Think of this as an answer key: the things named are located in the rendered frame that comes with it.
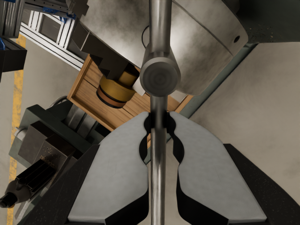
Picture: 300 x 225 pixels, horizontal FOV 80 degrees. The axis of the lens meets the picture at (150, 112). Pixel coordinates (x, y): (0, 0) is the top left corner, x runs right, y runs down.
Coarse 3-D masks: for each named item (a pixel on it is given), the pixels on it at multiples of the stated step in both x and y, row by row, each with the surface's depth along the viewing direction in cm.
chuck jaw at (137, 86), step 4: (136, 80) 39; (136, 84) 39; (140, 84) 39; (132, 88) 40; (136, 88) 40; (140, 88) 40; (140, 92) 40; (144, 92) 40; (176, 92) 38; (180, 92) 38; (172, 96) 39; (176, 96) 38; (180, 96) 38; (184, 96) 38; (180, 100) 38
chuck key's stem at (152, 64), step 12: (144, 60) 10; (156, 60) 9; (168, 60) 9; (144, 72) 9; (156, 72) 9; (168, 72) 9; (144, 84) 10; (156, 84) 10; (168, 84) 10; (156, 96) 10
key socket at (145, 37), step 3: (147, 27) 22; (144, 30) 23; (147, 30) 22; (144, 33) 23; (147, 33) 23; (144, 36) 23; (147, 36) 23; (144, 39) 23; (147, 39) 23; (144, 42) 23; (147, 42) 23; (144, 45) 23
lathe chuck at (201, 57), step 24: (72, 0) 27; (96, 0) 23; (120, 0) 22; (144, 0) 21; (96, 24) 24; (120, 24) 23; (144, 24) 22; (192, 24) 22; (120, 48) 24; (144, 48) 23; (192, 48) 24; (216, 48) 25; (192, 72) 27; (216, 72) 30
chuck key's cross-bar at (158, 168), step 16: (160, 0) 9; (160, 16) 9; (160, 32) 10; (160, 48) 10; (160, 112) 12; (160, 128) 13; (160, 144) 13; (160, 160) 14; (160, 176) 14; (160, 192) 14; (160, 208) 15; (160, 224) 15
